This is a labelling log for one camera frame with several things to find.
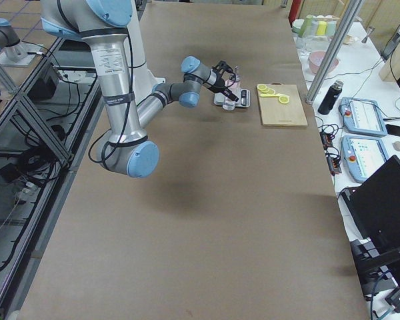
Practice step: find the black monitor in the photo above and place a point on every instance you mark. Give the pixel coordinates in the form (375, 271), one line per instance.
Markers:
(375, 208)

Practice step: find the lemon slice near knife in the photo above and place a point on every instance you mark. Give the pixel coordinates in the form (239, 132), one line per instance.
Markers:
(284, 99)

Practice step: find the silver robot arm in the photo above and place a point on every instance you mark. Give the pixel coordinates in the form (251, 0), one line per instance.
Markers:
(111, 30)

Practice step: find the green cup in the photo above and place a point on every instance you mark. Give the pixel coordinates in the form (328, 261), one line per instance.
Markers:
(306, 26)

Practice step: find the black water bottle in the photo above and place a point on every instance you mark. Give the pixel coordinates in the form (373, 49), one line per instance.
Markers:
(330, 98)

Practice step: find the pink bowl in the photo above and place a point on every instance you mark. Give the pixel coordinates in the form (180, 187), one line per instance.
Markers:
(315, 60)

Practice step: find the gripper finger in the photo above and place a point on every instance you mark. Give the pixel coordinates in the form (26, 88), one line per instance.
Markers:
(230, 95)

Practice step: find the near blue teach pendant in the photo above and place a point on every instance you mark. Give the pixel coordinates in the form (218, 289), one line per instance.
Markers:
(362, 156)

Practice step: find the black smartphone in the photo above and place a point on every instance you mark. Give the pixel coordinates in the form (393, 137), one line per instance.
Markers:
(393, 130)

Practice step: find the bamboo cutting board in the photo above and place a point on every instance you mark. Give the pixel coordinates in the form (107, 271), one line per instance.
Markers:
(275, 114)

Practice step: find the pink plastic cup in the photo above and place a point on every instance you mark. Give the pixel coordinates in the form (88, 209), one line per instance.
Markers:
(234, 86)

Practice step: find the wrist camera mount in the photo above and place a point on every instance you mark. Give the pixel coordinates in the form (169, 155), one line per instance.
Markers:
(222, 67)

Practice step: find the blue teach pendant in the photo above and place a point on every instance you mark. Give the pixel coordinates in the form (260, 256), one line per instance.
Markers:
(362, 116)
(362, 156)

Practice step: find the red cylinder container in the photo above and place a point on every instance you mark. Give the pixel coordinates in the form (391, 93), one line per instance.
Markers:
(294, 10)

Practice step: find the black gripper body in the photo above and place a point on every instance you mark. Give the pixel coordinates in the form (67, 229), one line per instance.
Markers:
(218, 87)

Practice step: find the black usb hub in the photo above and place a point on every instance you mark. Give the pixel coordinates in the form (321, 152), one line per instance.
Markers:
(332, 153)

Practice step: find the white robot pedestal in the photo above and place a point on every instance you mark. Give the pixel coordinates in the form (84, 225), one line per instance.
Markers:
(143, 81)

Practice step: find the yellow cup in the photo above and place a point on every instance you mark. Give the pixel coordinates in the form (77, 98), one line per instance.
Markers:
(321, 28)

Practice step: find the far blue teach pendant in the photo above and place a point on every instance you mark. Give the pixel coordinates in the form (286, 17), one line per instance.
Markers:
(362, 116)

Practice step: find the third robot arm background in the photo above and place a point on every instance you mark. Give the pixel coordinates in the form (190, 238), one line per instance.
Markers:
(13, 53)

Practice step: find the yellow plastic knife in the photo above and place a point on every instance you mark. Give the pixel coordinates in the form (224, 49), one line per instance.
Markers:
(271, 95)

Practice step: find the aluminium frame post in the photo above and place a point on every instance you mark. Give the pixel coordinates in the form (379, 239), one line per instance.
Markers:
(345, 23)

